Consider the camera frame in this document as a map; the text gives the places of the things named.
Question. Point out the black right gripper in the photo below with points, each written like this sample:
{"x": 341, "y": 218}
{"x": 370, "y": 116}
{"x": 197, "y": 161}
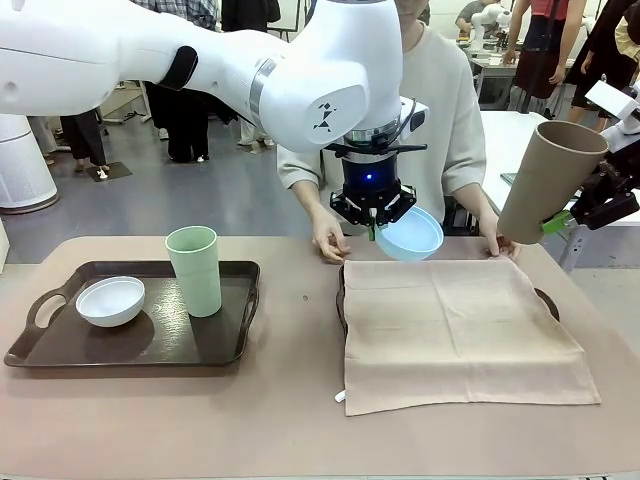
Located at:
{"x": 634, "y": 170}

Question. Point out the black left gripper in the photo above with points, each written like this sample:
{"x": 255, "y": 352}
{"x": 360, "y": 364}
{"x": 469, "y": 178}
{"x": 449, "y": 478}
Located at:
{"x": 370, "y": 177}

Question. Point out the light blue round bowl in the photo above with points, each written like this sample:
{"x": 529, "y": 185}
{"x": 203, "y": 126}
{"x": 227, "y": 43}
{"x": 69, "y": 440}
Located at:
{"x": 412, "y": 240}

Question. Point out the tall brown cup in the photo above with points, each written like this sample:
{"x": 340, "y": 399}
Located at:
{"x": 545, "y": 185}

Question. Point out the beige cloth mat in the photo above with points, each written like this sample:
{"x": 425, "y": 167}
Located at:
{"x": 450, "y": 340}

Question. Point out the tall light green cup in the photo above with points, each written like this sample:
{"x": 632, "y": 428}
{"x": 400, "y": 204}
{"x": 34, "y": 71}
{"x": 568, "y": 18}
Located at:
{"x": 195, "y": 280}

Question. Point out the white round bowl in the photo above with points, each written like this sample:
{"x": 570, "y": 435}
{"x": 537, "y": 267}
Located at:
{"x": 110, "y": 305}

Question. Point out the person's right forearm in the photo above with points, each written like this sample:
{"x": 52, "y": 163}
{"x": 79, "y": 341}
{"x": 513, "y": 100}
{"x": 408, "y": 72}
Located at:
{"x": 310, "y": 205}

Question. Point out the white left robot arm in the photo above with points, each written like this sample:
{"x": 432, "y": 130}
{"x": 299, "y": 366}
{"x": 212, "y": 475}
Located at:
{"x": 325, "y": 75}

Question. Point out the person's left forearm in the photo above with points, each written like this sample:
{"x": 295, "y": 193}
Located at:
{"x": 485, "y": 217}

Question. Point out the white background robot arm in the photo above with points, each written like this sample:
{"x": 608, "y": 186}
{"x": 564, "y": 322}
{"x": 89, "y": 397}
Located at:
{"x": 482, "y": 25}

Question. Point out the person's right hand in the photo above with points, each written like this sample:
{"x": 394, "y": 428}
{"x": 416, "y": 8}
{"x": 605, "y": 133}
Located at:
{"x": 330, "y": 245}

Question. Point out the person's left hand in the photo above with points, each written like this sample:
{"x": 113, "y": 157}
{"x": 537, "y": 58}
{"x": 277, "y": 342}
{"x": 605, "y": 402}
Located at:
{"x": 492, "y": 240}

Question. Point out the white background table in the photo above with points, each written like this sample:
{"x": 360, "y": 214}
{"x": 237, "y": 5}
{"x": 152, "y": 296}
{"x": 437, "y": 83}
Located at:
{"x": 510, "y": 145}

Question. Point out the person in beige sweater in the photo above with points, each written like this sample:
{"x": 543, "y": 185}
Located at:
{"x": 440, "y": 100}

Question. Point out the person in dark red skirt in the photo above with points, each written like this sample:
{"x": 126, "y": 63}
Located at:
{"x": 542, "y": 60}

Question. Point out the person in black dress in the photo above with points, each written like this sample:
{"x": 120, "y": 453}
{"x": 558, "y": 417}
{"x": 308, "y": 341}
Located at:
{"x": 600, "y": 45}

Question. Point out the person in grey plaid shirt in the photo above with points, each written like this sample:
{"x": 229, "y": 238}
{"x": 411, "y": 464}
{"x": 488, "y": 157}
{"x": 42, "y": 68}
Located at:
{"x": 185, "y": 135}

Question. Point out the person in black top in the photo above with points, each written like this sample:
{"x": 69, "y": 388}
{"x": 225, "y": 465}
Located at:
{"x": 250, "y": 12}

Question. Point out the person in dark trousers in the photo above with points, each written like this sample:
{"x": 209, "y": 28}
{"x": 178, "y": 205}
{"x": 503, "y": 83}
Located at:
{"x": 82, "y": 140}

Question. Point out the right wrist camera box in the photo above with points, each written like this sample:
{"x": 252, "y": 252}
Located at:
{"x": 610, "y": 100}

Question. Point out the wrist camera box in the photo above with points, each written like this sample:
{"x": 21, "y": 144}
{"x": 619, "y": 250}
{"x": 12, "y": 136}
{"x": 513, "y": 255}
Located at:
{"x": 417, "y": 117}
{"x": 610, "y": 100}

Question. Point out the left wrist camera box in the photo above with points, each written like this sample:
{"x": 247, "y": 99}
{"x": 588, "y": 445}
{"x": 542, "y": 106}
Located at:
{"x": 417, "y": 117}

